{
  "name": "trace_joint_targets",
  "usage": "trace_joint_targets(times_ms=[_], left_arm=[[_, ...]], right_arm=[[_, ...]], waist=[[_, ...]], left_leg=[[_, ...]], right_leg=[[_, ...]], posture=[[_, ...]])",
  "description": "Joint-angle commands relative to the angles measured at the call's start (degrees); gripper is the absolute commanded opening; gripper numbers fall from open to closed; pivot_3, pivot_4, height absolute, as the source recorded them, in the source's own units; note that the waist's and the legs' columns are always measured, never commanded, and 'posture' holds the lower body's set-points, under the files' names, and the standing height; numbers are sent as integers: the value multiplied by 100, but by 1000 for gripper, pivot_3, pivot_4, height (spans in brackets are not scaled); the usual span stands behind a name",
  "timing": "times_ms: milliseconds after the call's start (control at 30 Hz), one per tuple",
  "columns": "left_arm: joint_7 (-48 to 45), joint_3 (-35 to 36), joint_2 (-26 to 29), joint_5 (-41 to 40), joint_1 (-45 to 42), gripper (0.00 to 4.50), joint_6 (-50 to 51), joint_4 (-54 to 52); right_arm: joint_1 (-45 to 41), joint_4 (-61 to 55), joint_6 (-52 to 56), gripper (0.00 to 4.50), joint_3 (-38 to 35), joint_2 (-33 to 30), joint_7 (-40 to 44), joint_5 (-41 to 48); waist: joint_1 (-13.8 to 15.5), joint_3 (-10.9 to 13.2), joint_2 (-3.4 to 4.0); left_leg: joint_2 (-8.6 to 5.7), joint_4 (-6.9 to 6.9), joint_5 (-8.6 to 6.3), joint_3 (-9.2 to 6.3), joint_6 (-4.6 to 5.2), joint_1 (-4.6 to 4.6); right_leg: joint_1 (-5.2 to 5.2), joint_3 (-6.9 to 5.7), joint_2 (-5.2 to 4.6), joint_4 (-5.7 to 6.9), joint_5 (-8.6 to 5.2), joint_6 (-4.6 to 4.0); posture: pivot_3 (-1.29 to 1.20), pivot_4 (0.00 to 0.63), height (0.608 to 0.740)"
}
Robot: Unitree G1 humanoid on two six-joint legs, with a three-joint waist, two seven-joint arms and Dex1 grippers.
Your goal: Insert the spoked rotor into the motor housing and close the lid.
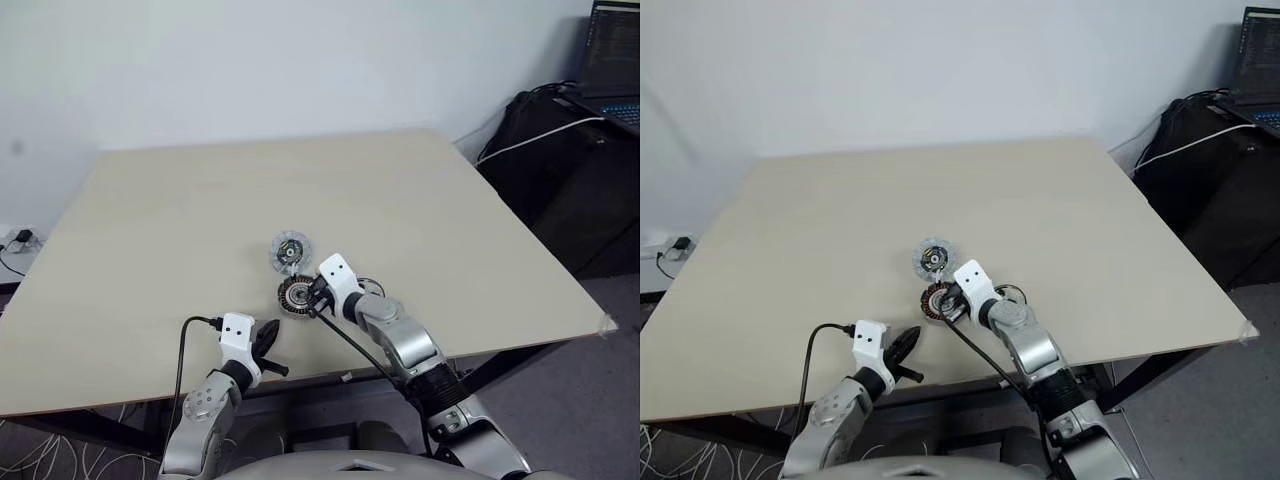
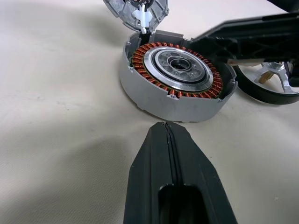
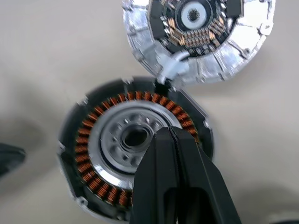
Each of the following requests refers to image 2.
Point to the grey motor housing copper windings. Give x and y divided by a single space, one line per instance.
149 100

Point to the grey round housing lid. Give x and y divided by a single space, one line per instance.
126 14

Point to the white plastic lid hinge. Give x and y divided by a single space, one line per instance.
142 14

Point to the black silver spoked rotor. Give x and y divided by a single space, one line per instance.
268 96

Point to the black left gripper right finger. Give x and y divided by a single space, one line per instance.
198 172

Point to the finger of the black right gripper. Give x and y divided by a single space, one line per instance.
257 39
294 74

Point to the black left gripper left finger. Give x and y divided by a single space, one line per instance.
149 177

